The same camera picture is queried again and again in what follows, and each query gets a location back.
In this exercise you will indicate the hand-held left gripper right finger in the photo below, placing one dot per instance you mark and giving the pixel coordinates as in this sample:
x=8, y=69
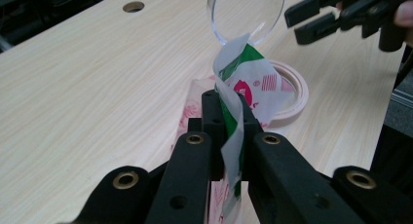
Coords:
x=282, y=178

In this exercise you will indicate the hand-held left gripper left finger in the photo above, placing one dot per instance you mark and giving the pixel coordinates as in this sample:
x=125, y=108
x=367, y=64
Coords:
x=191, y=172

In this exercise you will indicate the pink printed plastic bag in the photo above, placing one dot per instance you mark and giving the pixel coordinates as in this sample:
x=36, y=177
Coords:
x=259, y=74

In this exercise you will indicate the clear plastic jar with lid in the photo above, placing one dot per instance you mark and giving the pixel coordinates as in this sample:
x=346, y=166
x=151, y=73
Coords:
x=298, y=100

